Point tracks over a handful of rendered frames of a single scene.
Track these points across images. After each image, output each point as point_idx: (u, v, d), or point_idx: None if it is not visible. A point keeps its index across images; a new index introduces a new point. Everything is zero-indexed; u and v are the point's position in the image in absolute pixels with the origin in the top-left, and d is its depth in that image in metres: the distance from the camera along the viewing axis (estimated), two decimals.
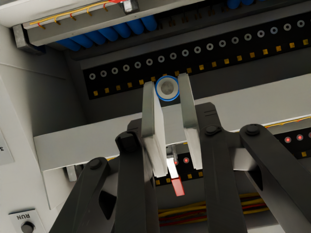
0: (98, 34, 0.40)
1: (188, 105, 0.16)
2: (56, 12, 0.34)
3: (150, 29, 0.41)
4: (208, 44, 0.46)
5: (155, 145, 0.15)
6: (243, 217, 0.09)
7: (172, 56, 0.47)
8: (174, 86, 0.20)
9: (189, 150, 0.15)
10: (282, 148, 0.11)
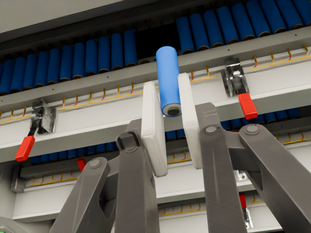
0: (267, 15, 0.38)
1: (188, 105, 0.16)
2: (303, 56, 0.36)
3: (211, 13, 0.40)
4: None
5: (155, 145, 0.15)
6: (243, 217, 0.09)
7: None
8: None
9: (189, 150, 0.15)
10: (282, 148, 0.11)
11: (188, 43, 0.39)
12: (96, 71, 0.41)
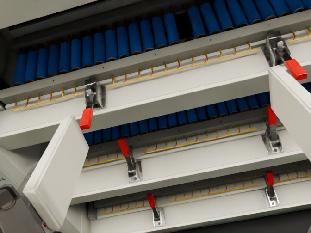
0: None
1: None
2: None
3: None
4: None
5: (39, 200, 0.13)
6: None
7: None
8: None
9: None
10: None
11: (228, 21, 0.42)
12: (141, 51, 0.44)
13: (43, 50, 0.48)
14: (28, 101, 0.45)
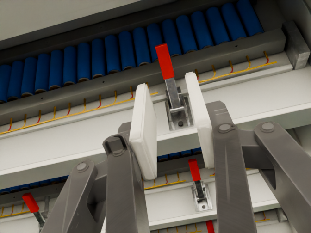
0: (211, 28, 0.36)
1: (199, 103, 0.16)
2: (251, 82, 0.33)
3: (153, 27, 0.38)
4: None
5: (143, 149, 0.15)
6: (253, 217, 0.09)
7: None
8: None
9: (202, 150, 0.15)
10: (297, 146, 0.11)
11: (128, 60, 0.36)
12: (34, 91, 0.38)
13: None
14: None
